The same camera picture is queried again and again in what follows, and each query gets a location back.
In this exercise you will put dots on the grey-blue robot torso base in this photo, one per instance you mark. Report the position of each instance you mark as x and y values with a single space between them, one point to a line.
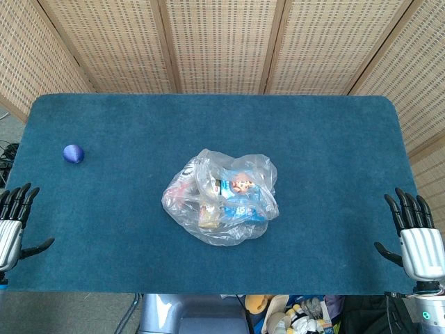
194 316

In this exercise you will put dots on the clear plastic bag with snacks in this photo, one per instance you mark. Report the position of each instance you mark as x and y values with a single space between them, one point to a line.
187 208

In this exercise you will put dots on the yellow plush toy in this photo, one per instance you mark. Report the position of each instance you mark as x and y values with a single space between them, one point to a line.
257 303

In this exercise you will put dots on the small blue ball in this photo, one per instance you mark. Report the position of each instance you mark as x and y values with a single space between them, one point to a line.
73 153

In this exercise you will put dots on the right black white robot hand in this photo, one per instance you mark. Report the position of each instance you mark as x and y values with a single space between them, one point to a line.
422 250

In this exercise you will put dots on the yellow snack packet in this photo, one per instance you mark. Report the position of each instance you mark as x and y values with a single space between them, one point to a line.
208 217

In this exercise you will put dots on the teal carpet table mat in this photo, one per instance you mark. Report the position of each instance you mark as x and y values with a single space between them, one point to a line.
104 215

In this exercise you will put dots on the blue printed carton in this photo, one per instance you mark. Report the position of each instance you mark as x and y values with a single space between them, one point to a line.
240 212

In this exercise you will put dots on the white plush toy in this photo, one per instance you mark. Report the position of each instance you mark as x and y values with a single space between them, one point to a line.
299 318

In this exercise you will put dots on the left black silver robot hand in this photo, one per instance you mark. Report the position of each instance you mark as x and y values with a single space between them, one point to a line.
10 236

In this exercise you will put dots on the black fabric bag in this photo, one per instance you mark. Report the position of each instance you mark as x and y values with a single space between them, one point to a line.
375 316

